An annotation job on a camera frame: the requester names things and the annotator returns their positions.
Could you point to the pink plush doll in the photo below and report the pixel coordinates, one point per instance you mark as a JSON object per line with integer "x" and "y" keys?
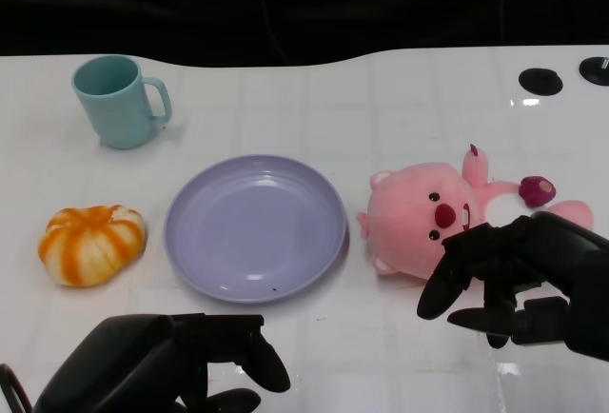
{"x": 409, "y": 213}

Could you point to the teal plastic mug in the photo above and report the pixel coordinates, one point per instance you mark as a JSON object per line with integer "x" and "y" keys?
{"x": 119, "y": 108}

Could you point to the purple plastic plate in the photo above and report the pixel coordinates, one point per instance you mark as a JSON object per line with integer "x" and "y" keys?
{"x": 252, "y": 227}

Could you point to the black round table grommet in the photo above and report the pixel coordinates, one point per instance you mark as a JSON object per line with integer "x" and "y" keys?
{"x": 540, "y": 81}
{"x": 595, "y": 70}

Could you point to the orange white pumpkin toy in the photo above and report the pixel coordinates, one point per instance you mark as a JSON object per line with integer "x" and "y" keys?
{"x": 90, "y": 246}

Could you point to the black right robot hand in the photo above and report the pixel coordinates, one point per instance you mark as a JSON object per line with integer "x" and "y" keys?
{"x": 561, "y": 261}

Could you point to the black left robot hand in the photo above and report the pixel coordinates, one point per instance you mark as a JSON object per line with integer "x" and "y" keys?
{"x": 143, "y": 365}

